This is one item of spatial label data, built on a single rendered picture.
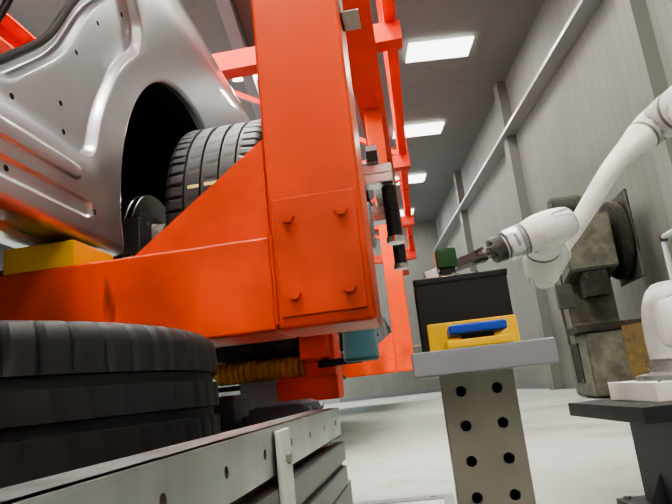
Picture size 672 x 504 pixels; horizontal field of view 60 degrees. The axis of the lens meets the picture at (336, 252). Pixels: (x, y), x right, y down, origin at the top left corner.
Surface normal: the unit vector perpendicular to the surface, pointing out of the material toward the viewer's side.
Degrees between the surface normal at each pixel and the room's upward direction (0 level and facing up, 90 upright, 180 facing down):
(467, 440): 90
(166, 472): 90
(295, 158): 90
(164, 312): 90
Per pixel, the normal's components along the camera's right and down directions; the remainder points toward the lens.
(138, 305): -0.14, -0.22
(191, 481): 0.98, -0.14
